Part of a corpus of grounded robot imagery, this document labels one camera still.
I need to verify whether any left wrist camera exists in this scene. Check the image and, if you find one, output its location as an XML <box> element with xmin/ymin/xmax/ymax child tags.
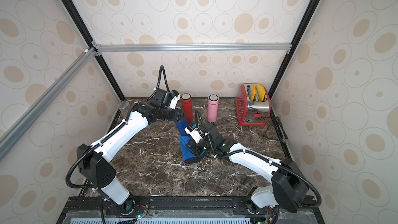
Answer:
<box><xmin>169</xmin><ymin>90</ymin><xmax>181</xmax><ymax>110</ymax></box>

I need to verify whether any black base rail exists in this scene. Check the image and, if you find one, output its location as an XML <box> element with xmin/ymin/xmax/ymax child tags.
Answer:
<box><xmin>57</xmin><ymin>197</ymin><xmax>324</xmax><ymax>224</ymax></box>

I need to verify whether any blue thermos bottle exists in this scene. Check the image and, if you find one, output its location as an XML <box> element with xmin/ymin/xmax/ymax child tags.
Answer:
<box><xmin>176</xmin><ymin>117</ymin><xmax>188</xmax><ymax>136</ymax></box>

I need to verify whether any right yellow toast slice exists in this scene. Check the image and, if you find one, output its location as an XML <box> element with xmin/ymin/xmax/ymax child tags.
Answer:
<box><xmin>256</xmin><ymin>84</ymin><xmax>266</xmax><ymax>102</ymax></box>

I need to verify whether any pink thermos bottle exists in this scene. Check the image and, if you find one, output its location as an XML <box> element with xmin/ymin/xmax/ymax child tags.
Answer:
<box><xmin>207</xmin><ymin>94</ymin><xmax>219</xmax><ymax>123</ymax></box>

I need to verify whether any left diagonal aluminium rail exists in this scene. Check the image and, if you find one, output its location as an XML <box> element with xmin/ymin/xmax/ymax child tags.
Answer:
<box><xmin>1</xmin><ymin>47</ymin><xmax>95</xmax><ymax>159</ymax></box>

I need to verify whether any left yellow toast slice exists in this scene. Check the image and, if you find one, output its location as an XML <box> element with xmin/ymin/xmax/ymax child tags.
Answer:
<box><xmin>247</xmin><ymin>85</ymin><xmax>257</xmax><ymax>102</ymax></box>

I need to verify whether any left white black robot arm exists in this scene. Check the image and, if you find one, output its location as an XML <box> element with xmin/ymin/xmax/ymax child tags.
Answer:
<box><xmin>65</xmin><ymin>81</ymin><xmax>184</xmax><ymax>215</ymax></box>

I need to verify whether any black toaster power cable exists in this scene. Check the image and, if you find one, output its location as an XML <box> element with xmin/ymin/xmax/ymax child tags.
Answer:
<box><xmin>264</xmin><ymin>114</ymin><xmax>290</xmax><ymax>145</ymax></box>

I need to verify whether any red thermos bottle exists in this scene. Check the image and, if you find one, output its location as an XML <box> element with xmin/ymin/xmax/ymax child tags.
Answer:
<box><xmin>181</xmin><ymin>93</ymin><xmax>193</xmax><ymax>122</ymax></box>

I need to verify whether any yellow toast slice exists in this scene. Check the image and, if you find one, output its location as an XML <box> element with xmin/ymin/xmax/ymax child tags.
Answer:
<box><xmin>256</xmin><ymin>84</ymin><xmax>266</xmax><ymax>102</ymax></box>
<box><xmin>247</xmin><ymin>85</ymin><xmax>257</xmax><ymax>102</ymax></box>

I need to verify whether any blue cloth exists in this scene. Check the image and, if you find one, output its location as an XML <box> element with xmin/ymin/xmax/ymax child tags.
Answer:
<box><xmin>179</xmin><ymin>134</ymin><xmax>206</xmax><ymax>164</ymax></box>

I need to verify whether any horizontal aluminium rail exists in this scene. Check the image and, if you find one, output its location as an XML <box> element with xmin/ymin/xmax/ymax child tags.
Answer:
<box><xmin>95</xmin><ymin>43</ymin><xmax>292</xmax><ymax>52</ymax></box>

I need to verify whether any clear glass cup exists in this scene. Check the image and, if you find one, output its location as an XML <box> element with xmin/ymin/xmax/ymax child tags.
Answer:
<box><xmin>118</xmin><ymin>101</ymin><xmax>130</xmax><ymax>110</ymax></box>

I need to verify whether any red polka dot toaster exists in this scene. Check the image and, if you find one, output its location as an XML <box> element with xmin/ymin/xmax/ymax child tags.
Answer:
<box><xmin>235</xmin><ymin>84</ymin><xmax>271</xmax><ymax>127</ymax></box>

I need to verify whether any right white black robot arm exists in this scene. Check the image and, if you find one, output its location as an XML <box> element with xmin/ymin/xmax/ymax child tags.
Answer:
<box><xmin>187</xmin><ymin>111</ymin><xmax>322</xmax><ymax>214</ymax></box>

